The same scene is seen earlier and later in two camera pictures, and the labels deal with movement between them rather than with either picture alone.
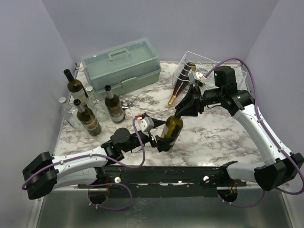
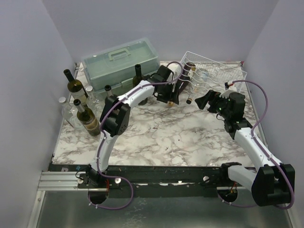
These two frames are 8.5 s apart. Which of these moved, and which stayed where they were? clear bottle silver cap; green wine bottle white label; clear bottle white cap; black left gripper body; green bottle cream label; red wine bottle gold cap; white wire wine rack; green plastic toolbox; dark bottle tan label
Moved: black left gripper body; green bottle cream label
Stayed: green wine bottle white label; green plastic toolbox; clear bottle white cap; white wire wine rack; red wine bottle gold cap; clear bottle silver cap; dark bottle tan label
